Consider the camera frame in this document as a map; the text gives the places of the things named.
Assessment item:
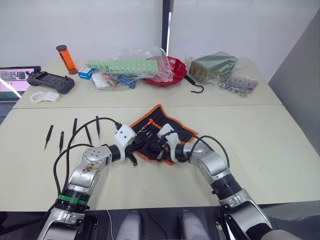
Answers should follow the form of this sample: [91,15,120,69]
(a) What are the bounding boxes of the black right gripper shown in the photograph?
[141,137,171,162]

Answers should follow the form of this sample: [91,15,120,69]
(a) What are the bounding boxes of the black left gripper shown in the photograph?
[126,136,157,167]

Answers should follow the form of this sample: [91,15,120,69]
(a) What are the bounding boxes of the black tool roll orange trim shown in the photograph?
[128,104,200,166]

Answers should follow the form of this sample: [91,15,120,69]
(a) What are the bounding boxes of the grey rounded robot leg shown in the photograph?
[179,211,212,240]
[117,211,144,240]

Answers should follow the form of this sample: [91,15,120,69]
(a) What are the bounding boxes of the clear plastic bag with tools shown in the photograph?
[87,46,176,91]

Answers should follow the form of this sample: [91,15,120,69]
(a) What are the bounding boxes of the red bowl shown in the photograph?
[141,55,188,89]

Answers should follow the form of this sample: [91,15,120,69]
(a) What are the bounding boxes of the light green block strip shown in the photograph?
[86,59,159,74]

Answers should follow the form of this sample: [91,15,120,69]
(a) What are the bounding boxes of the blue and white box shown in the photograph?
[77,64,97,81]

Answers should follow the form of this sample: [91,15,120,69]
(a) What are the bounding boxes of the green brick in plastic wrap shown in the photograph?
[185,50,239,84]

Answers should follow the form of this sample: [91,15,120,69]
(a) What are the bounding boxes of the white square plastic part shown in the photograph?
[44,91,61,103]

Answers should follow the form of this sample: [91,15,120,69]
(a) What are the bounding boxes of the clear bag of metal parts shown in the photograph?
[219,74,260,98]

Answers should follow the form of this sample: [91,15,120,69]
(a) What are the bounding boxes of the dark grey handheld controller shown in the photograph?
[26,70,76,95]

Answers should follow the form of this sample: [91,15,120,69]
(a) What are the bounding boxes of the orange cylinder black caps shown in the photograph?
[55,44,78,75]

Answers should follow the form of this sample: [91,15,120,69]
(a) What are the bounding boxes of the dark vertical pillar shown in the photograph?
[161,0,175,57]

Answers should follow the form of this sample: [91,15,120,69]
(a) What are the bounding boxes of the open laptop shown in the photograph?
[0,65,42,119]

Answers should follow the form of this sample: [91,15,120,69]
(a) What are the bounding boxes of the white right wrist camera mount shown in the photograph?
[156,123,181,163]

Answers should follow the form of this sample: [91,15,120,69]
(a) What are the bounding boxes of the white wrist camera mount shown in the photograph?
[156,123,181,163]
[113,124,137,162]

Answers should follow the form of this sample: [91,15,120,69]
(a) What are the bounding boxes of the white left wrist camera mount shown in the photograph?
[113,124,137,162]

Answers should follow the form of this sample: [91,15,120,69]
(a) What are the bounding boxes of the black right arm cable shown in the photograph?
[157,129,231,171]

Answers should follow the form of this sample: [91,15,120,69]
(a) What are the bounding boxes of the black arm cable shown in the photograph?
[157,129,231,171]
[53,117,123,199]

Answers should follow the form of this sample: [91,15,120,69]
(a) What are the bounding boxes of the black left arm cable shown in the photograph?
[53,117,123,199]

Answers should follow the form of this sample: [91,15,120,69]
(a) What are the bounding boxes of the black hook with handle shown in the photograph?
[184,74,205,94]

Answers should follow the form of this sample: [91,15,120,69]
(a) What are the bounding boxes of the white plastic ring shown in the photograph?
[29,91,47,104]

